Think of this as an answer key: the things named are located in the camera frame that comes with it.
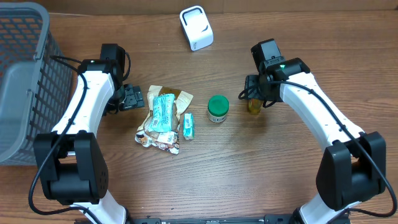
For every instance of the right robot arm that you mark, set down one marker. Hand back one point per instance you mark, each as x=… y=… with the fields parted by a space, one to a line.
x=353 y=166

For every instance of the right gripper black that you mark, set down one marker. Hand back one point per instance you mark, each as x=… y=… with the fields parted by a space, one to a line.
x=253 y=89

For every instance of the yellow dish soap bottle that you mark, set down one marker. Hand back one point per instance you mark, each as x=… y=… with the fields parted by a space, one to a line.
x=255 y=105

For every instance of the small teal carton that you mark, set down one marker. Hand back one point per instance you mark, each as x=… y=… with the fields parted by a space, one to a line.
x=189 y=126

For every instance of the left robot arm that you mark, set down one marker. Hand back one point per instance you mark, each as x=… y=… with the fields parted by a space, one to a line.
x=72 y=172

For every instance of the grey plastic shopping basket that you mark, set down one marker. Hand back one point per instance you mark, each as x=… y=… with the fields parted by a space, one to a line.
x=34 y=88

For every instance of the teal tissue packet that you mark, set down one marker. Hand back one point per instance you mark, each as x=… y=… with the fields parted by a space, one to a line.
x=163 y=110

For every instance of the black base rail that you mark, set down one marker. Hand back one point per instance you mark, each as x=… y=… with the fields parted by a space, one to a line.
x=211 y=220

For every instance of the brown white snack bag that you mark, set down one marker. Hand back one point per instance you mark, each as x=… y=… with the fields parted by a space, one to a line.
x=167 y=141

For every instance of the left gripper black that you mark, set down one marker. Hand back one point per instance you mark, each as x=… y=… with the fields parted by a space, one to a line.
x=134 y=96

